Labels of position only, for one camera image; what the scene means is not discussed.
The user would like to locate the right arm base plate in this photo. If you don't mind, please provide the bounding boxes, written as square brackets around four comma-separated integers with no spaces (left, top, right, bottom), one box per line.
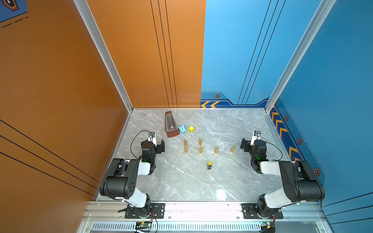
[241,203,284,220]

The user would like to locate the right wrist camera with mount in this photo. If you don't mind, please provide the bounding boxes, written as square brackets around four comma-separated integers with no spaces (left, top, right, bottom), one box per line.
[250,131,261,146]

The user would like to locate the left green circuit board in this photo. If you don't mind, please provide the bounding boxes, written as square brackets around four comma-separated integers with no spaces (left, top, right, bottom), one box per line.
[134,221,153,233]

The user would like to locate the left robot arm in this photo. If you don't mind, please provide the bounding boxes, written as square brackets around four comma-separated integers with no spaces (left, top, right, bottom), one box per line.
[99,140,165,218]

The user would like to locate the right aluminium corner post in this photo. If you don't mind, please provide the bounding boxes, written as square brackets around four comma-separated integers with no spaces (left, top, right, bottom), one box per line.
[264,0,336,114]

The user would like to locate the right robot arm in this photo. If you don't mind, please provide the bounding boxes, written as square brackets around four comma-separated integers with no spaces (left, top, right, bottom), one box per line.
[240,139,325,219]

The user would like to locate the right green circuit board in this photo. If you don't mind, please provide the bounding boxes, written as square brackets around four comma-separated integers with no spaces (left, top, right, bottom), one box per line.
[259,222,276,233]

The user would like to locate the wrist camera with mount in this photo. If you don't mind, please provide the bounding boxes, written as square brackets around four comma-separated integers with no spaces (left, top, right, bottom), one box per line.
[250,131,261,146]
[148,132,157,146]

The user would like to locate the front aluminium rail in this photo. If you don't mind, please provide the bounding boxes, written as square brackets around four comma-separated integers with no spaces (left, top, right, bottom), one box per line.
[78,201,333,233]

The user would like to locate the aluminium corner post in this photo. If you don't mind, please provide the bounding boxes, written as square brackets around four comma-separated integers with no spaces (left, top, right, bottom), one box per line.
[264,0,336,114]
[74,0,134,114]

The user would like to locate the blue owl toy cube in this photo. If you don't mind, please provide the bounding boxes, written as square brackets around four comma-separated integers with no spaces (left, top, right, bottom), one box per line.
[178,125,187,134]

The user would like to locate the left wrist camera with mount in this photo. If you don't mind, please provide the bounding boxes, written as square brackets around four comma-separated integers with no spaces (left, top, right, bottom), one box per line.
[148,132,157,146]

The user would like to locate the square gold black lipstick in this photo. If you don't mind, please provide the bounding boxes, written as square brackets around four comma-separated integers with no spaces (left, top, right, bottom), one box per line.
[207,161,213,170]

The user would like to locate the dark red metronome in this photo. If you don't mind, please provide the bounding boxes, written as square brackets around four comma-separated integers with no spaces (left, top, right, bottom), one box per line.
[165,111,180,138]

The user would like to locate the green circuit board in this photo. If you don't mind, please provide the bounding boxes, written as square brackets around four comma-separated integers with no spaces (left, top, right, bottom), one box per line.
[259,222,276,233]
[134,221,153,233]

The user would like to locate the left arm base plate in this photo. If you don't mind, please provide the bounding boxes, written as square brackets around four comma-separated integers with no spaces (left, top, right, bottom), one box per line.
[123,203,165,219]

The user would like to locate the left aluminium corner post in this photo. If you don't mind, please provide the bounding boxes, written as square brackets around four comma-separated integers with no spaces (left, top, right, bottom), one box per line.
[74,0,134,114]

